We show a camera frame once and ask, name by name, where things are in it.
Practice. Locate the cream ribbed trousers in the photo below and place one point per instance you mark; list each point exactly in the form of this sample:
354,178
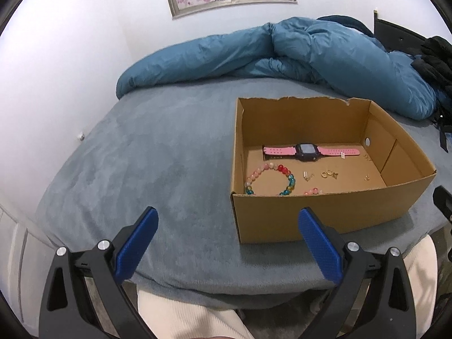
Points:
169,318

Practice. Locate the black headboard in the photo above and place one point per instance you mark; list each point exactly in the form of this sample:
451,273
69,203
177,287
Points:
397,38

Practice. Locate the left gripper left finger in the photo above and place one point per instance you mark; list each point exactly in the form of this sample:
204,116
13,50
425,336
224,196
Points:
66,308

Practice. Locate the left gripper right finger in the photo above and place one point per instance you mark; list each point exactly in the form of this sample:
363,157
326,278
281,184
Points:
388,310

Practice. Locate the grey fleece bed blanket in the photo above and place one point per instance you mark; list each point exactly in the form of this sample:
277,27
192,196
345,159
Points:
171,147

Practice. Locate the blue duvet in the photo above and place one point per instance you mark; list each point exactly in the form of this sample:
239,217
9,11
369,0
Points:
298,49

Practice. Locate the pink strap digital watch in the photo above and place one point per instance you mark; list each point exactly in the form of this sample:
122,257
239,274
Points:
306,152

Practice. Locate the white cabinet door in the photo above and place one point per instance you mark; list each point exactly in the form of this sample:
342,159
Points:
26,255

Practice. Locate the black clothes pile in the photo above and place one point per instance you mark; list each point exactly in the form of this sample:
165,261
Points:
434,64

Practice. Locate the brown cardboard box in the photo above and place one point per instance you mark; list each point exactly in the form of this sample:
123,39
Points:
267,194

